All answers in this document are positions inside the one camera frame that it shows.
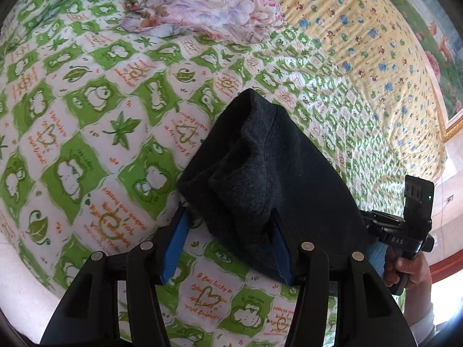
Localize reddish wooden board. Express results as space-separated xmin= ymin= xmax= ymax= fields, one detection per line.
xmin=429 ymin=246 xmax=463 ymax=285

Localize green patterned bed sheet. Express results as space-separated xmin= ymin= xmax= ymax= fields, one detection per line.
xmin=0 ymin=0 xmax=448 ymax=347

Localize pink floral quilt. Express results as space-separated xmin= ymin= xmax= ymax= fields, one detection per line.
xmin=120 ymin=0 xmax=287 ymax=45

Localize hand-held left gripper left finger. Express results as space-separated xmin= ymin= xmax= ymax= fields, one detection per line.
xmin=40 ymin=207 xmax=193 ymax=347

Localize white cable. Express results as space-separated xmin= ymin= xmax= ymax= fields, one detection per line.
xmin=430 ymin=173 xmax=455 ymax=232

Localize person's right forearm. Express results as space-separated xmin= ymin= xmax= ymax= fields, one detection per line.
xmin=404 ymin=286 xmax=435 ymax=347

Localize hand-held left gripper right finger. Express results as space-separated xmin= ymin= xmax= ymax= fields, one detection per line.
xmin=268 ymin=211 xmax=411 ymax=347

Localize person's right hand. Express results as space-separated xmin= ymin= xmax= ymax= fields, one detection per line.
xmin=383 ymin=250 xmax=433 ymax=293

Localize dark grey pants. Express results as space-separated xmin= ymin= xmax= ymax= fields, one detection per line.
xmin=179 ymin=88 xmax=381 ymax=285

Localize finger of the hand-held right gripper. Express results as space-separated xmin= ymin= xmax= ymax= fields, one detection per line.
xmin=361 ymin=210 xmax=399 ymax=276

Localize yellow printed blanket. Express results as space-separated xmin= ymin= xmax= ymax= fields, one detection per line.
xmin=275 ymin=0 xmax=449 ymax=174

